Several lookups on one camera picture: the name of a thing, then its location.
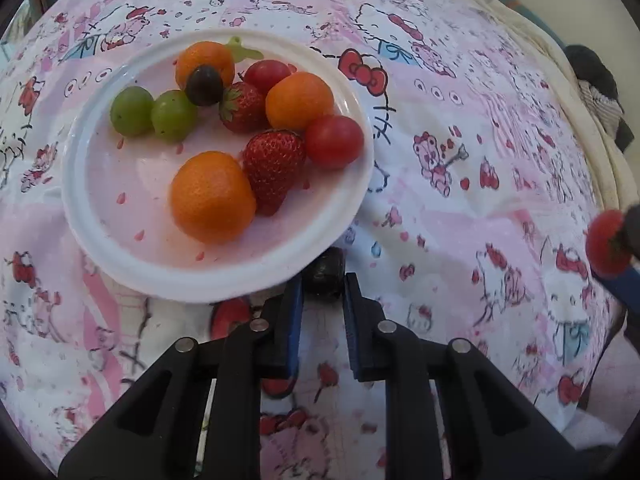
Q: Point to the large orange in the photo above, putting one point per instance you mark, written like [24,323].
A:
[212,197]

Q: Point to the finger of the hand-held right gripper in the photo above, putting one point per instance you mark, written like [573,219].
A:
[631,232]
[625,287]

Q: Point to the teal cloth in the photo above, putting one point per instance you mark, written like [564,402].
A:
[530,10]

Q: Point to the red strawberry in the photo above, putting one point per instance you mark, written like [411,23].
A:
[230,317]
[272,170]
[242,109]
[604,250]

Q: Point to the white plate with pink print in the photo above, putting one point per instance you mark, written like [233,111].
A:
[125,220]

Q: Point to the green grape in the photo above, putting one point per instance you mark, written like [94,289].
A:
[173,115]
[131,111]

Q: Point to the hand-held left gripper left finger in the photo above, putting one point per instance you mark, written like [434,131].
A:
[295,322]

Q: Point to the pink cartoon printed blanket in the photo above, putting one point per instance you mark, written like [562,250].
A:
[450,260]

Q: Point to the red cherry tomato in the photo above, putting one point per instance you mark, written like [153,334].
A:
[334,141]
[266,76]

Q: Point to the dark purple grape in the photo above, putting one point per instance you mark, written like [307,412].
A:
[204,85]
[325,272]

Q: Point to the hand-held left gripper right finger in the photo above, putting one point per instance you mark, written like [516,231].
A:
[352,327]

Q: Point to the medium orange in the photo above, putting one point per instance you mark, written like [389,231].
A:
[299,101]

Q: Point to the cream cloth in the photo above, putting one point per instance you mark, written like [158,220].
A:
[575,125]

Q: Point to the dark striped cloth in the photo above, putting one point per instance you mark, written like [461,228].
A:
[595,85]

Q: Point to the small orange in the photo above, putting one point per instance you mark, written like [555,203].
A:
[200,57]

